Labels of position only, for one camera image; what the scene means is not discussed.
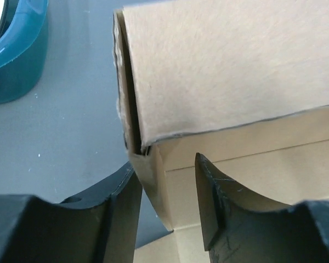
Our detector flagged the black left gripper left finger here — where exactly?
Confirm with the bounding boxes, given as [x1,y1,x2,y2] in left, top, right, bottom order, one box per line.
[0,164,142,262]

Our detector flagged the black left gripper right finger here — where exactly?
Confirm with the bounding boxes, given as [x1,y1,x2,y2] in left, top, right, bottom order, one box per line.
[195,153,329,262]

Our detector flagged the brown cardboard box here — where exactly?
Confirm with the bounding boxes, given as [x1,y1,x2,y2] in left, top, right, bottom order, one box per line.
[114,1,329,262]

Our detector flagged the teal plastic tub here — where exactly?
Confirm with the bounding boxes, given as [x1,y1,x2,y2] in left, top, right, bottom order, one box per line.
[0,0,48,104]

